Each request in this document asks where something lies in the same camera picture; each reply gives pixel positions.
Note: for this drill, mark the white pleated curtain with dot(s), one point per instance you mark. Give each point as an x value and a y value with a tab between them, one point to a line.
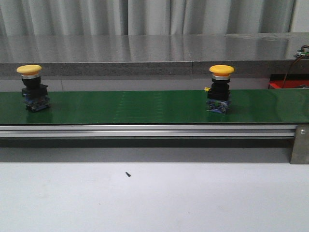
144	17

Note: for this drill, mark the aluminium conveyor side rail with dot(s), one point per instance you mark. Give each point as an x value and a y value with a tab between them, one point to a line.
214	130

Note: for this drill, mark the green conveyor belt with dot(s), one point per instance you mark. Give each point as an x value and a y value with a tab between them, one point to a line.
158	107

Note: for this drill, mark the yellow mushroom push button switch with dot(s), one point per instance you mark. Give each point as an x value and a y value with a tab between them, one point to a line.
35	93
218	95

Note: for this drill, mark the green circuit board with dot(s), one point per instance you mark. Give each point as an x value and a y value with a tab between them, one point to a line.
303	52

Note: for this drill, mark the grey stone counter slab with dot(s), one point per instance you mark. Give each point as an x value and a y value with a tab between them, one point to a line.
123	55

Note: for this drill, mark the red plastic bin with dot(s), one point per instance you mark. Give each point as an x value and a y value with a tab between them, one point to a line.
291	81

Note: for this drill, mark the steel conveyor mounting bracket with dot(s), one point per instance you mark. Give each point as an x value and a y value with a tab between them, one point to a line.
300	152

